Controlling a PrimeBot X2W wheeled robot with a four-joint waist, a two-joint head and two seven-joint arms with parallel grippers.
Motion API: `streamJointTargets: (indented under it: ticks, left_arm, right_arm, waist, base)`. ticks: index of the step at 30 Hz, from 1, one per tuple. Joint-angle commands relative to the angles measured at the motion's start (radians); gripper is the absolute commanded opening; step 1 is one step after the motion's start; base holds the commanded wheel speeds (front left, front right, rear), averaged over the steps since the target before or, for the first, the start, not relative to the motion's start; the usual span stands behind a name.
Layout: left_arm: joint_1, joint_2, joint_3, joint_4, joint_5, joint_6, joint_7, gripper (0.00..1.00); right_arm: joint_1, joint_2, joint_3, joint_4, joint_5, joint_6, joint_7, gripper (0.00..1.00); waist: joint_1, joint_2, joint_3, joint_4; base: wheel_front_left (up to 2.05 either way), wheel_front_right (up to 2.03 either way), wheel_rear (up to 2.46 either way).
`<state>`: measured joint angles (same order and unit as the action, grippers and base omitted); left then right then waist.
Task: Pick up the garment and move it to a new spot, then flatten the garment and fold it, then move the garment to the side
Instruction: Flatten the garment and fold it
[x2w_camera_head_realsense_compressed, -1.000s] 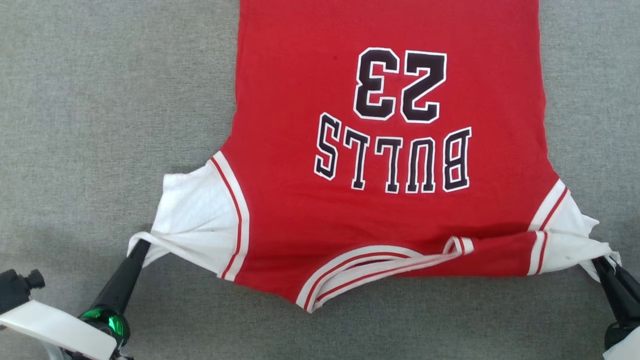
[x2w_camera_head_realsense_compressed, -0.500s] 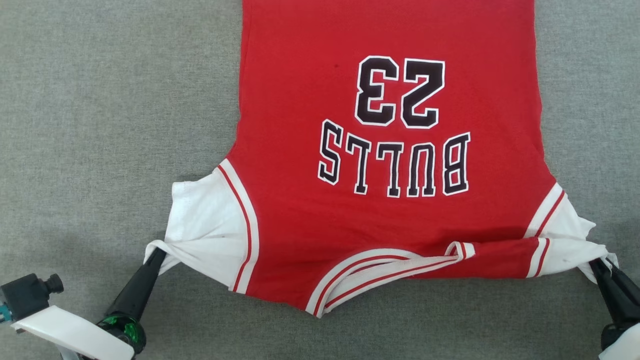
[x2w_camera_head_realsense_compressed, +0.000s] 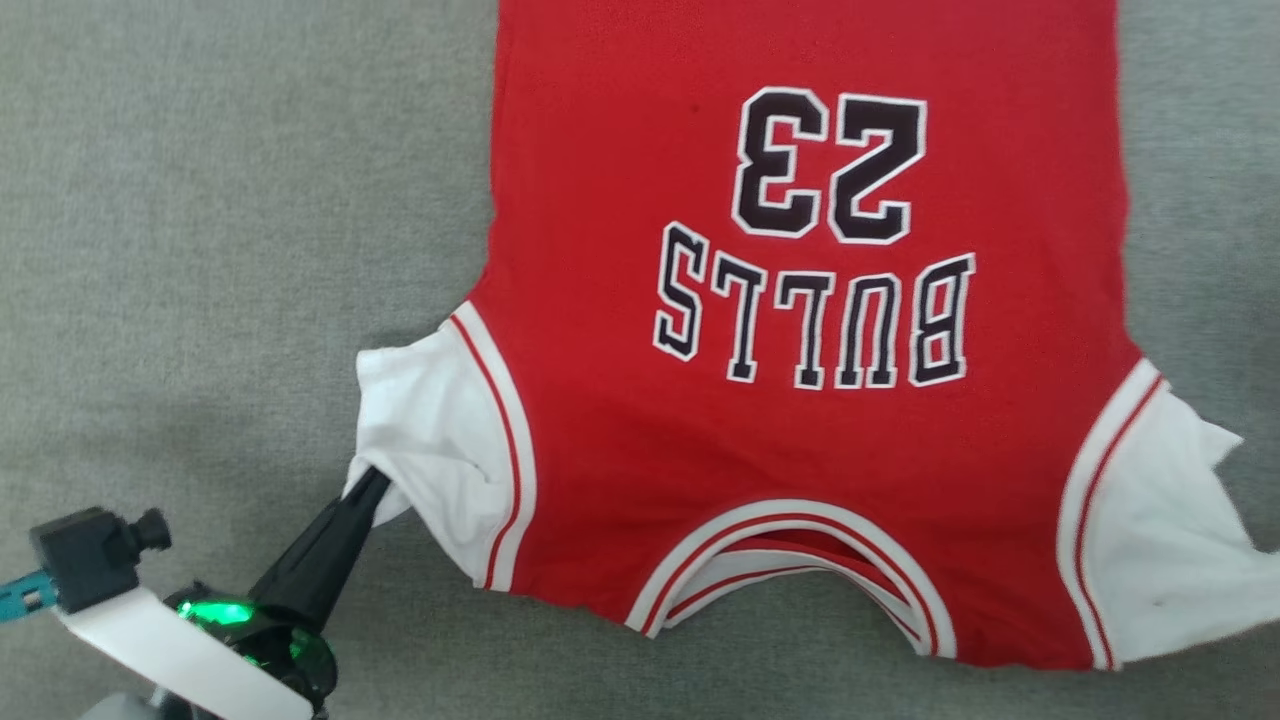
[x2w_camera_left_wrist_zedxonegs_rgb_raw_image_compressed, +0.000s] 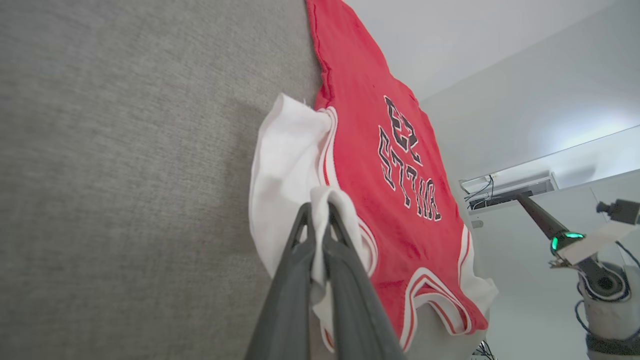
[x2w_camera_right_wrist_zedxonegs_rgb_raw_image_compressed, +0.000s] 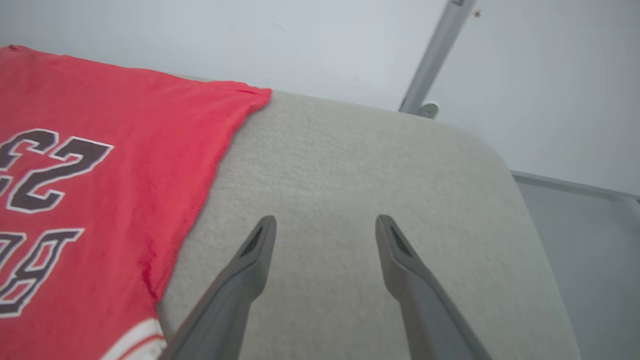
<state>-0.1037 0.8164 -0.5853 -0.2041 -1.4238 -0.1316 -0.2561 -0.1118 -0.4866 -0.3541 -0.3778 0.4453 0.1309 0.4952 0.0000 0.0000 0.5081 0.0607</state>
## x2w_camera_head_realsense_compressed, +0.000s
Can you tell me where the red Bulls 23 jersey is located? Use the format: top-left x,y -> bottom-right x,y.
343,0 -> 1280,673

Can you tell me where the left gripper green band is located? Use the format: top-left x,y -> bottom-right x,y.
165,467 -> 392,717

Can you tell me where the teal cable connector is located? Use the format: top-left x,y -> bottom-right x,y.
0,570 -> 58,623

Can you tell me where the grey fabric sofa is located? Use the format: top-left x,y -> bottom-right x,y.
0,0 -> 1280,720

